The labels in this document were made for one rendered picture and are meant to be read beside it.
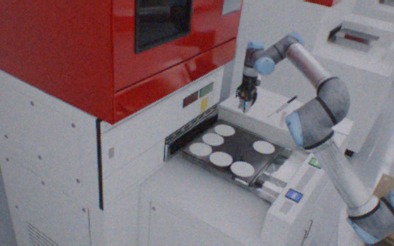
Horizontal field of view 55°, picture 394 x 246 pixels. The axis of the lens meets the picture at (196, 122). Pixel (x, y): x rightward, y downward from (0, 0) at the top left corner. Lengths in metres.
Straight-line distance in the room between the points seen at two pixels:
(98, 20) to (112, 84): 0.19
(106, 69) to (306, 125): 0.66
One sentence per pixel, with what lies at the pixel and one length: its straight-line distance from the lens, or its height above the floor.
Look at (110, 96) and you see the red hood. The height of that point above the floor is 1.33.
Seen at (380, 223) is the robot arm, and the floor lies 1.01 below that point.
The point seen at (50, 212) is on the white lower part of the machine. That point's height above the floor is 0.60.
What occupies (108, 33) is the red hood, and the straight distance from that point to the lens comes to 1.11.
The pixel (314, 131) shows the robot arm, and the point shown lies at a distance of 1.29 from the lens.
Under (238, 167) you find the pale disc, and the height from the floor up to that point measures 0.90.
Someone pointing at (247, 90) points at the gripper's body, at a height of 1.15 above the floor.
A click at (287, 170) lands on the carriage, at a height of 0.88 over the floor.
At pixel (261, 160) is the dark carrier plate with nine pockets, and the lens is 1.72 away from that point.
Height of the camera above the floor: 1.89
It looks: 31 degrees down
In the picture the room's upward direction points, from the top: 7 degrees clockwise
